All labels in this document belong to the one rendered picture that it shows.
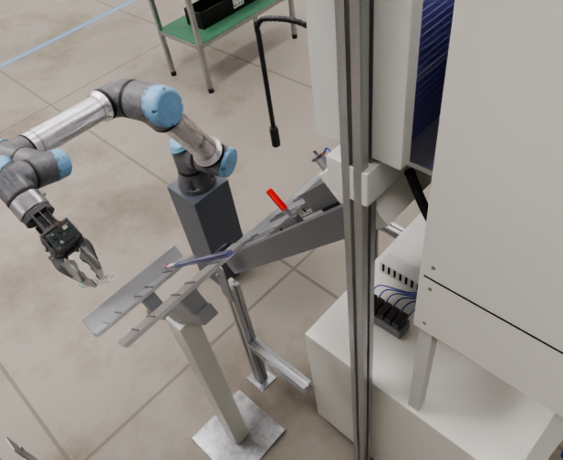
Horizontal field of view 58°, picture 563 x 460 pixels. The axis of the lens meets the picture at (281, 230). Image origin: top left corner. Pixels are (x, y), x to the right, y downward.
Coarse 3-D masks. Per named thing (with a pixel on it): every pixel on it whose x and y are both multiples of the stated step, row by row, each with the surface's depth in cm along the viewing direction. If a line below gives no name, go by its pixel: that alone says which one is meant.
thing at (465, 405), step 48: (384, 288) 152; (336, 336) 143; (384, 336) 142; (336, 384) 153; (384, 384) 132; (432, 384) 131; (480, 384) 129; (384, 432) 149; (432, 432) 125; (480, 432) 121; (528, 432) 120
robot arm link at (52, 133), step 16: (96, 96) 146; (112, 96) 148; (64, 112) 139; (80, 112) 141; (96, 112) 144; (112, 112) 148; (32, 128) 133; (48, 128) 134; (64, 128) 137; (80, 128) 141; (0, 144) 127; (16, 144) 127; (32, 144) 130; (48, 144) 133
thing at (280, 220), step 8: (296, 200) 165; (288, 208) 162; (296, 208) 146; (280, 216) 155; (288, 216) 144; (272, 224) 155; (280, 224) 142; (264, 232) 149; (272, 232) 141; (248, 240) 155; (256, 240) 146
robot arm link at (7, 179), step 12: (0, 156) 114; (0, 168) 113; (12, 168) 114; (24, 168) 116; (0, 180) 112; (12, 180) 113; (24, 180) 114; (36, 180) 118; (0, 192) 113; (12, 192) 112; (24, 192) 115
